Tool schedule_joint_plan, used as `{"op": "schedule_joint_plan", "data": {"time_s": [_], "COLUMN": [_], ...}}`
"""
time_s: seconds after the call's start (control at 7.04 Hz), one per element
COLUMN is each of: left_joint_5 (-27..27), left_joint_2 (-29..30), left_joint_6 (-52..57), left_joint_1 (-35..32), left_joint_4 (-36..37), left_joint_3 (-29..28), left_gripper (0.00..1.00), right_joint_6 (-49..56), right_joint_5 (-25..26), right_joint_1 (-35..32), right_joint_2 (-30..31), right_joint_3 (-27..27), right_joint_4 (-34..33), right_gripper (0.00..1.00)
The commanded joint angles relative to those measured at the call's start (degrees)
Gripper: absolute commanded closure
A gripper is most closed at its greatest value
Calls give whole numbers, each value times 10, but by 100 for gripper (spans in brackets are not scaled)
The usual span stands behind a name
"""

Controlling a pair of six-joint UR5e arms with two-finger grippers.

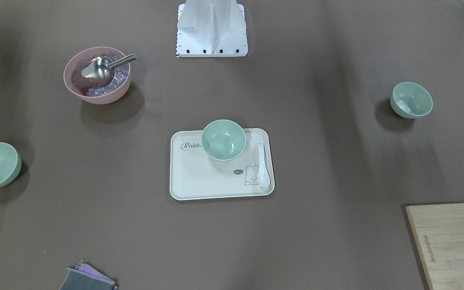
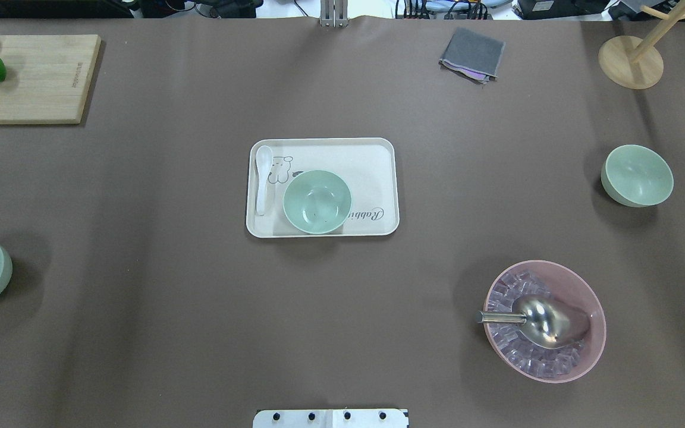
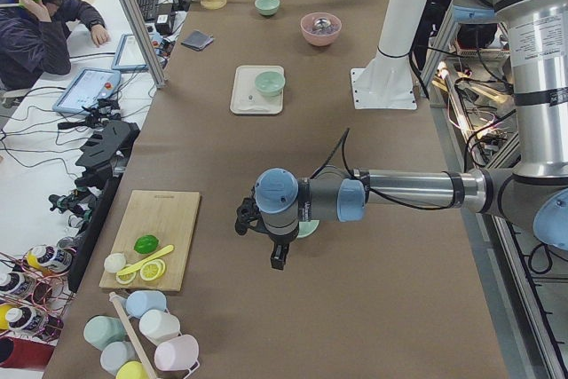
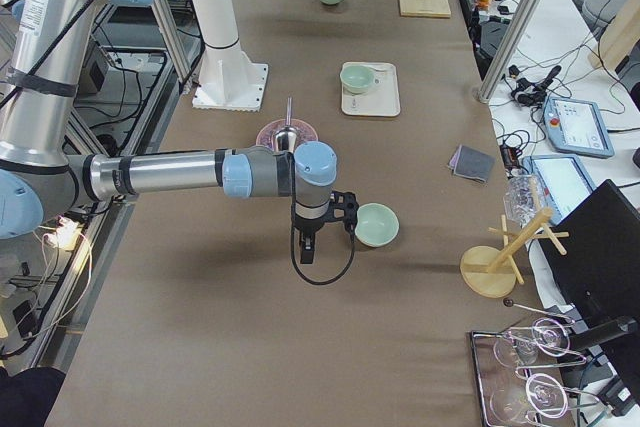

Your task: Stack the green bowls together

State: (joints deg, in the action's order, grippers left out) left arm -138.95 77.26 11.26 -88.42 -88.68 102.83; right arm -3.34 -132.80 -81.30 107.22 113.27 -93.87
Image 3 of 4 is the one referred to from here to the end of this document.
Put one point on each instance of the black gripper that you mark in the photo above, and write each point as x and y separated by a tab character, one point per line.
278	241

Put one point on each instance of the green bowl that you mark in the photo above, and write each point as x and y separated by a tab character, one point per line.
307	228
270	83
267	8

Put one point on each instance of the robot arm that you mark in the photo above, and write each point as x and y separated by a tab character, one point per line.
532	195

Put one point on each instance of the lemon slice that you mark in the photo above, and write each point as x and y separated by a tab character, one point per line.
152	270
126	278

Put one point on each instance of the yellow plastic knife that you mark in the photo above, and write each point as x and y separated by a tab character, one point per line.
138	265

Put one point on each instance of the bamboo cutting board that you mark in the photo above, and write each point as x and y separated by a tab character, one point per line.
170	217

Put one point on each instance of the green lime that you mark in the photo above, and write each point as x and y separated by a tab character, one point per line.
146	244

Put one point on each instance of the pink mug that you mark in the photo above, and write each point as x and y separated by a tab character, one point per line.
178	353

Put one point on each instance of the white mug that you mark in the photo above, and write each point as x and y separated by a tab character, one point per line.
159	327

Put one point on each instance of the blue mug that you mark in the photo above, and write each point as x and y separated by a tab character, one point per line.
141	301

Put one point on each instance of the cream serving tray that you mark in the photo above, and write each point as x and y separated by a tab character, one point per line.
246	99

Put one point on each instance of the white garlic bulb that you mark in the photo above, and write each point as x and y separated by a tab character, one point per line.
114	262

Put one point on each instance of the green bowl on tray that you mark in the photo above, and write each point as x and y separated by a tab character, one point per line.
270	83

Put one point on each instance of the yellow mug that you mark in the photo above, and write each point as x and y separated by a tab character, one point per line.
132	370

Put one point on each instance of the grey mug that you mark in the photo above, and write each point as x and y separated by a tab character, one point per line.
115	355

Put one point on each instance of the green mug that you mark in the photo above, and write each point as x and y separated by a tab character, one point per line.
100	331

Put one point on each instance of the grey folded cloth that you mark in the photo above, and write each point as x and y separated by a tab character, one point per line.
197	40

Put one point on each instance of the yellow sauce bottle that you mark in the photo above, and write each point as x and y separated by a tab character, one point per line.
52	258

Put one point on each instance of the pink bowl with ice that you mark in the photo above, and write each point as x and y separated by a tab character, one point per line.
319	40

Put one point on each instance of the metal scoop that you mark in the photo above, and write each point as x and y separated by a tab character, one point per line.
322	25

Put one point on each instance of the far teach pendant tablet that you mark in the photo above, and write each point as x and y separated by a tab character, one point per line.
128	56

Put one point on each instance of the teach pendant tablet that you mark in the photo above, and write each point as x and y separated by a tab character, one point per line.
128	56
87	88

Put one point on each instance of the near teach pendant tablet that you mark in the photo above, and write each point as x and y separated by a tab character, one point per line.
87	88

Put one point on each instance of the seated person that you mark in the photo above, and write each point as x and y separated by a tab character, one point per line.
34	38

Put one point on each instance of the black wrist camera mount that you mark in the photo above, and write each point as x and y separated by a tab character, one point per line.
248	217

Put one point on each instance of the white camera pole base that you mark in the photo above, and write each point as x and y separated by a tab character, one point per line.
386	81

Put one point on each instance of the aluminium frame post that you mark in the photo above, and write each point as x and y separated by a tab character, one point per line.
138	27

